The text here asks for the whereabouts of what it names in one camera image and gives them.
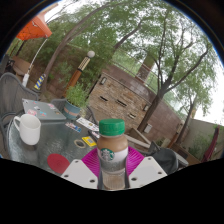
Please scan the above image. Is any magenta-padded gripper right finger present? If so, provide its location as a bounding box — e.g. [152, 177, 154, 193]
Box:
[125, 146, 168, 190]

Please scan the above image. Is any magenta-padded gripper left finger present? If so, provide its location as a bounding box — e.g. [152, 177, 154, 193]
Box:
[60, 147, 102, 190]

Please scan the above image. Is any green-capped coffee drink bottle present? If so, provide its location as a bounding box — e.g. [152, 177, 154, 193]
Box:
[96, 118, 130, 191]

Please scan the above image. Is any flat round red coaster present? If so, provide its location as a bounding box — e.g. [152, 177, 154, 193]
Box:
[46, 152, 71, 176]

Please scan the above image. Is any black bag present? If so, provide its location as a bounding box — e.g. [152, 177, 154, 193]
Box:
[146, 141, 190, 175]

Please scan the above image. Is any white sticker sheet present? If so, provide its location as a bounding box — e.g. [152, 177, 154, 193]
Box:
[75, 116, 101, 133]

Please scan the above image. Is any white ceramic mug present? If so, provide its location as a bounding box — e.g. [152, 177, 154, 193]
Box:
[13, 113, 42, 147]

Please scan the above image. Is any maroon closed umbrella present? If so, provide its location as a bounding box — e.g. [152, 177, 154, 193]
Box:
[201, 125, 221, 163]

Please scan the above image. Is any grey laptop with stickers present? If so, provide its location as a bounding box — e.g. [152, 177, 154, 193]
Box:
[21, 98, 68, 122]

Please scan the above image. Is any dark forked-trunk tree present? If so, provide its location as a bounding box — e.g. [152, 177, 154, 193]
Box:
[137, 9, 218, 134]

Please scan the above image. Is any potted green plant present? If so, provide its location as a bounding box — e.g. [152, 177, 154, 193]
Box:
[62, 82, 91, 121]

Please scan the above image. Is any stone outdoor fireplace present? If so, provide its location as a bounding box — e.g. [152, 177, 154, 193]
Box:
[86, 71, 153, 135]

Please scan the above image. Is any leaning thin-trunk tree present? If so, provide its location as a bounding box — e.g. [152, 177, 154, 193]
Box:
[41, 1, 148, 93]

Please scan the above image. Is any orange patio umbrella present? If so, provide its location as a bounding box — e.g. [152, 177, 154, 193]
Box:
[15, 14, 54, 89]

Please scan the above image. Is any tape roll ring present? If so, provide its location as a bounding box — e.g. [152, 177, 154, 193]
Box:
[73, 138, 87, 149]

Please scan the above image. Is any blue yellow striped post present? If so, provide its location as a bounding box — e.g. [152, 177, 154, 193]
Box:
[33, 73, 47, 91]

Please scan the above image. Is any wooden globe lamp post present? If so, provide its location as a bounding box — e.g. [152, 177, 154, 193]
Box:
[61, 50, 96, 98]

